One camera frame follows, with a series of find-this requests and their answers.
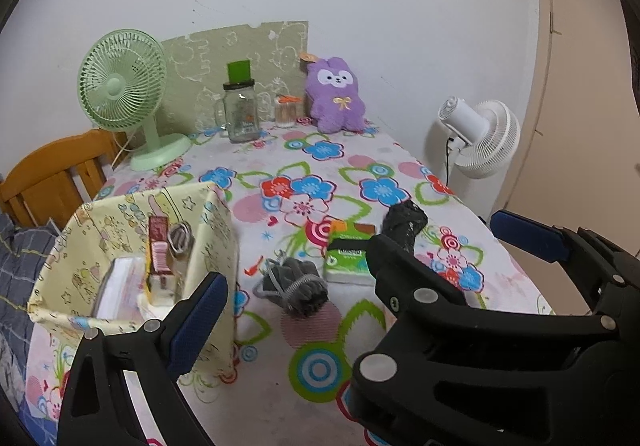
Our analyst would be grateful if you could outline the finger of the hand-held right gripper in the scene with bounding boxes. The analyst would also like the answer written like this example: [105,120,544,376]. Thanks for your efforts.
[350,233,640,446]
[490,210,640,327]

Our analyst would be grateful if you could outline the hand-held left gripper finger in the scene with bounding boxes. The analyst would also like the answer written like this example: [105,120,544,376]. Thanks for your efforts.
[57,271,230,446]

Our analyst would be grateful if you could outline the black plastic bag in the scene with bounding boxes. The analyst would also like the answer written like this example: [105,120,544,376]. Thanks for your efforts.
[381,202,429,254]

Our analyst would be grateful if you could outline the green tissue pack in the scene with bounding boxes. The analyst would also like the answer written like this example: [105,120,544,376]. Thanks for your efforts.
[322,235,377,285]

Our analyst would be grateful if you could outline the red packet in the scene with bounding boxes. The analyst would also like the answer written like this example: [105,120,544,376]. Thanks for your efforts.
[147,215,174,277]

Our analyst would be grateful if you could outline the yellow fabric storage box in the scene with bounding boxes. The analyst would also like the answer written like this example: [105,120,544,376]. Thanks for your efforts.
[27,183,240,384]

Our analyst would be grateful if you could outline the grey knitted socks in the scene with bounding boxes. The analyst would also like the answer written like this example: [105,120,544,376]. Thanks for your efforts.
[252,253,329,317]

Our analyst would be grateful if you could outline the white standing fan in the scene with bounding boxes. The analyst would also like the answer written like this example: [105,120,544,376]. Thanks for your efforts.
[437,96,521,187]

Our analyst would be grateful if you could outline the floral tablecloth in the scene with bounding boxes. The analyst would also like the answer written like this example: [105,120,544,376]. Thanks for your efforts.
[22,118,556,446]

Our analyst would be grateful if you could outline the beige door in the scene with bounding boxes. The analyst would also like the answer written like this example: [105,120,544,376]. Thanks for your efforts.
[525,0,640,247]

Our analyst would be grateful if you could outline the grey plaid pillow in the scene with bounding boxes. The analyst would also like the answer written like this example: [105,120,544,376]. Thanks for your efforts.
[0,213,66,377]

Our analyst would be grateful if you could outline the purple plush bunny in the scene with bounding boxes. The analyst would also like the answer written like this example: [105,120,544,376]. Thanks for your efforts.
[300,53,367,133]

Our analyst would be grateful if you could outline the blue checked bed sheet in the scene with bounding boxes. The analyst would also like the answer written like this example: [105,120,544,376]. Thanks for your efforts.
[17,398,62,439]

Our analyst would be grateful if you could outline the small jar orange lid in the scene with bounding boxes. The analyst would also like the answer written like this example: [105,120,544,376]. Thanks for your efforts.
[274,96,302,128]

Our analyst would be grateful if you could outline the glass jar mug green lid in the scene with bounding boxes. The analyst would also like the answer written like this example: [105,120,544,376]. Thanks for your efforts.
[214,60,261,143]

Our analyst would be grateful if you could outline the wooden bed headboard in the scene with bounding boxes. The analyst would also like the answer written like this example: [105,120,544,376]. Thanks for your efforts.
[0,128,131,229]

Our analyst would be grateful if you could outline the dark hanging cloth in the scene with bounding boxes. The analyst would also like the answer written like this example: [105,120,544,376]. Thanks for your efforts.
[619,0,640,96]

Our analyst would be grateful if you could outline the green desk fan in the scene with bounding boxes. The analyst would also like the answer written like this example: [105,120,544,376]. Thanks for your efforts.
[77,28,192,171]

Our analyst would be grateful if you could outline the black fan cable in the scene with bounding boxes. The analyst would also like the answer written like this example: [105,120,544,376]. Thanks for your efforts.
[445,136,468,187]

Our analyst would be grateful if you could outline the white fan cable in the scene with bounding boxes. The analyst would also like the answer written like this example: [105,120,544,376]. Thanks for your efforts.
[111,130,137,171]

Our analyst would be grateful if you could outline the green patterned wall panel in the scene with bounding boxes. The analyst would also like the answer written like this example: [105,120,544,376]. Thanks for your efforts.
[160,19,311,131]

